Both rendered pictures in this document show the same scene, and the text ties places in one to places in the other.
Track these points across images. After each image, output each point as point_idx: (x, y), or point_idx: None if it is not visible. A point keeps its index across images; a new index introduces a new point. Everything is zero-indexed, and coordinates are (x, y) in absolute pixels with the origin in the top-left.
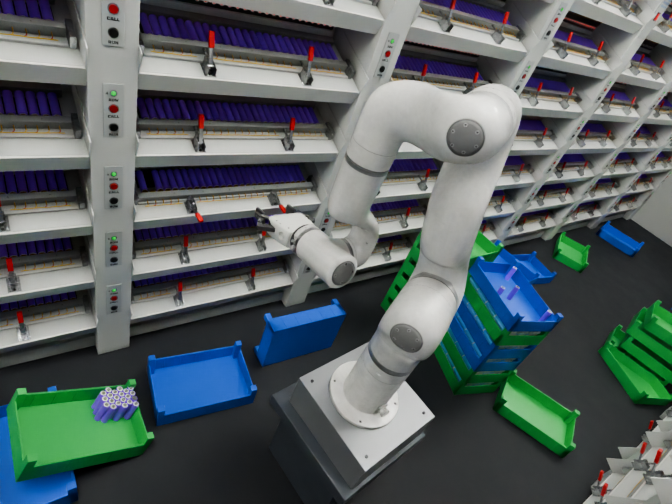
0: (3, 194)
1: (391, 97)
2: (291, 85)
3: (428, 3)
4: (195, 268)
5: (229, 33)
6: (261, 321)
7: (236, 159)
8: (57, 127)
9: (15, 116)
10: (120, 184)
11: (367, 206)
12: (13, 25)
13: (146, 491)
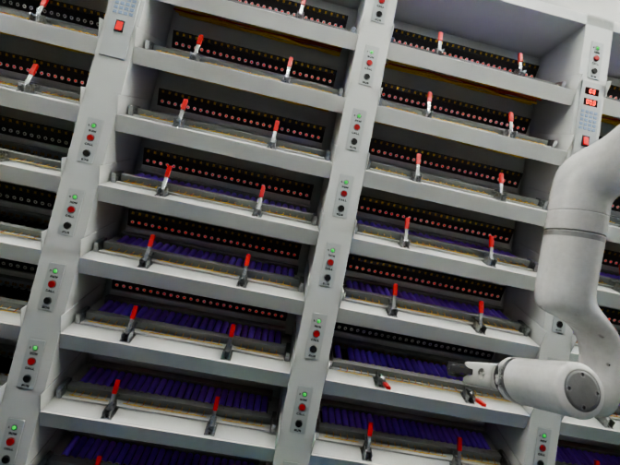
0: (236, 336)
1: (580, 154)
2: (476, 263)
3: None
4: None
5: (420, 234)
6: None
7: (425, 331)
8: (289, 283)
9: (266, 271)
10: (321, 333)
11: (590, 283)
12: (284, 211)
13: None
